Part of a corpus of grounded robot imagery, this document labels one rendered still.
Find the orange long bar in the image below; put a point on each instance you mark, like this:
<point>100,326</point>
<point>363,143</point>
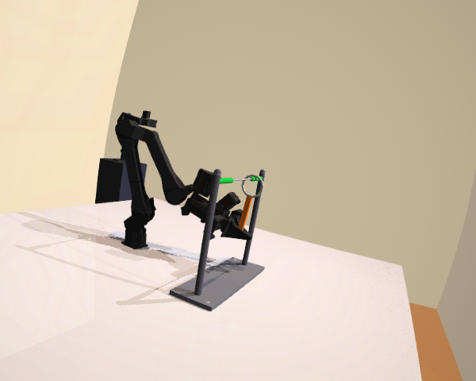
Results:
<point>248,201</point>

